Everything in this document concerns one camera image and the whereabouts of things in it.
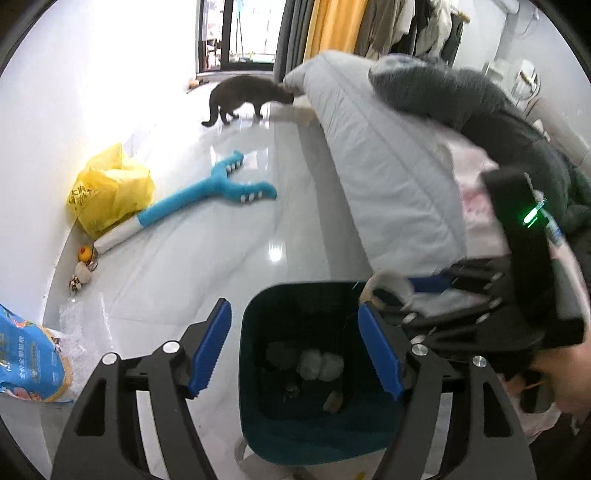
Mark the glass balcony door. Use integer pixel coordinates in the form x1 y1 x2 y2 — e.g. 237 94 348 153
196 0 283 75

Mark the blue pet food bag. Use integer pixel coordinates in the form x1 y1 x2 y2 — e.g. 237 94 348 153
0 304 75 404

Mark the dark green hanging garment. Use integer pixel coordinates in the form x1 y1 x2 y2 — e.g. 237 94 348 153
441 13 465 66

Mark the white hanging jacket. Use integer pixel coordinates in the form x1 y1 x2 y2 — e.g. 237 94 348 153
416 0 452 57

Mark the beige hanging coat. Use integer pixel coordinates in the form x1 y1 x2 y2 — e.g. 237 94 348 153
353 0 408 59

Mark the yellow curtain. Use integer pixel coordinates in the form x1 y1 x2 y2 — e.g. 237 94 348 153
302 0 369 62

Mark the grey curtain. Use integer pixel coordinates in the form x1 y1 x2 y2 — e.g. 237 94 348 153
273 0 320 85

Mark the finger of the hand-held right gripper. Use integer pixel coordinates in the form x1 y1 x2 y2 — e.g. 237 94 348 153
406 258 515 298
383 293 522 354

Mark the yellow plastic bag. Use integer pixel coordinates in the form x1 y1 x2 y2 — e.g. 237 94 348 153
66 143 156 238

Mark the large cardboard tape roll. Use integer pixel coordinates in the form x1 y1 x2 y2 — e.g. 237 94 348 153
359 270 415 315

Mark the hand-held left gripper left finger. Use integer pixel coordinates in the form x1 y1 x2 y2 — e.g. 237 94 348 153
50 298 232 480

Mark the dark grey fleece blanket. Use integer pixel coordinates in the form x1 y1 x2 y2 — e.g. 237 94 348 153
368 53 591 237

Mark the pink printed bedsheet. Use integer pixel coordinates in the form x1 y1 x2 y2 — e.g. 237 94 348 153
444 136 591 334

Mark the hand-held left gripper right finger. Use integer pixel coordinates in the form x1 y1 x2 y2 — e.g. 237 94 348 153
358 302 539 480

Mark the person's right hand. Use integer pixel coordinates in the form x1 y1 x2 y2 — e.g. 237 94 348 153
531 344 591 416

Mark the grey cat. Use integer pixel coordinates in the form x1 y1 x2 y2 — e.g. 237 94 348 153
202 75 296 128

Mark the teal trash bin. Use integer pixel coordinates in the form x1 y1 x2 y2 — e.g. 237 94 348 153
238 281 407 467

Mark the grey mattress cover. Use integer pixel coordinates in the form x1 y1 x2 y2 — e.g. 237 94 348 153
283 50 467 274

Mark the clear bubble wrap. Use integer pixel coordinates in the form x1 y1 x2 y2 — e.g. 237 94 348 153
55 298 103 371

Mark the black hanging garment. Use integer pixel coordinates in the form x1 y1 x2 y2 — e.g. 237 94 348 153
392 0 431 57

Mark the white tissue wad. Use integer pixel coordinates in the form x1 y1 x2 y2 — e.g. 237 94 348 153
298 350 345 382

